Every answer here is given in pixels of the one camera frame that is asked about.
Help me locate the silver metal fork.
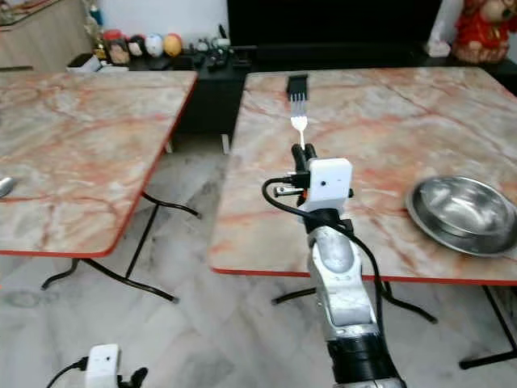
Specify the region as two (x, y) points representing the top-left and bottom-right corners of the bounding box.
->
(289, 92), (309, 149)

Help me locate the marble folding table with bowl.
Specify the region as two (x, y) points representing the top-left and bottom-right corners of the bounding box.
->
(207, 65), (517, 371)

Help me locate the black television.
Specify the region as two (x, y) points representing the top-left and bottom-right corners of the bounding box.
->
(226, 0), (447, 51)

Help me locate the stainless steel bowl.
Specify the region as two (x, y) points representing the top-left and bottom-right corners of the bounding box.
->
(405, 175), (517, 260)

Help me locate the small white ornament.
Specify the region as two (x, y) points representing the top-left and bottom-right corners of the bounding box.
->
(423, 34), (454, 58)

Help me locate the orange egg ornament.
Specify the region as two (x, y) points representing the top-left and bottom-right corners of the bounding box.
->
(163, 32), (183, 58)

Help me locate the silver metal spoon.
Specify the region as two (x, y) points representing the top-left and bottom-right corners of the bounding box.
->
(0, 177), (18, 200)

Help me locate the white egg ornament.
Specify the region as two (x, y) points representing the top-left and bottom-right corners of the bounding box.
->
(145, 33), (165, 59)

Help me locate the black egg ornament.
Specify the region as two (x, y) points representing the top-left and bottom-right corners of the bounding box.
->
(128, 35), (147, 61)

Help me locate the red lidded glass jar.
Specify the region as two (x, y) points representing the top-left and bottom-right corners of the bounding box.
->
(103, 29), (131, 66)

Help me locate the red and gold figurine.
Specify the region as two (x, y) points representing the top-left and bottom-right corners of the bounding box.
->
(451, 0), (517, 65)

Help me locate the small white box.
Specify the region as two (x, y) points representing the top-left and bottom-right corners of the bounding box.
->
(65, 53), (103, 74)

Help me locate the light wooden cabinet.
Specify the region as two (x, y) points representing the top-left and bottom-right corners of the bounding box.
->
(0, 0), (87, 70)

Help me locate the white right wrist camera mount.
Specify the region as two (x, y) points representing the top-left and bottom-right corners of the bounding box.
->
(307, 158), (355, 213)

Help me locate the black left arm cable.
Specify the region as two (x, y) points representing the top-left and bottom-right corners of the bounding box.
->
(45, 359), (88, 388)

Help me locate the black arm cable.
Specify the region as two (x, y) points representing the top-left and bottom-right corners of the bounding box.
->
(262, 177), (386, 340)
(45, 359), (88, 388)

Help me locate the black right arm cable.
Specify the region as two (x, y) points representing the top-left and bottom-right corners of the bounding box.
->
(262, 177), (386, 340)

